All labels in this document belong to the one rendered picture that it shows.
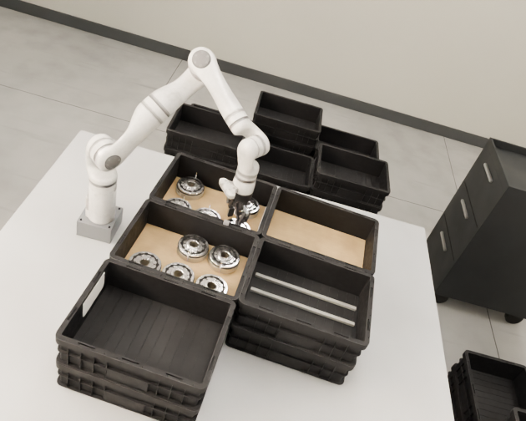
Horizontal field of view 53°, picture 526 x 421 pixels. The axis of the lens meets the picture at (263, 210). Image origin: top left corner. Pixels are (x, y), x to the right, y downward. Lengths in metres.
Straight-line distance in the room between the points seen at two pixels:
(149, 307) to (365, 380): 0.73
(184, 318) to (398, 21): 3.40
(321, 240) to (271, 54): 2.86
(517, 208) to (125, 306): 1.93
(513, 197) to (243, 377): 1.64
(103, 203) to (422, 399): 1.23
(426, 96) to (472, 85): 0.37
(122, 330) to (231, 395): 0.37
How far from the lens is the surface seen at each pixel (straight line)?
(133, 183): 2.21
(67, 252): 1.92
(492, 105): 4.94
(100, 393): 1.57
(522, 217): 2.86
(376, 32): 4.54
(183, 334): 1.57
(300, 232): 1.97
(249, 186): 1.73
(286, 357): 1.70
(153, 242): 1.79
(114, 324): 1.57
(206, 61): 1.71
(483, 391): 2.65
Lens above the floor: 2.10
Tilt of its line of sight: 39 degrees down
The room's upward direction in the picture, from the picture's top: 18 degrees clockwise
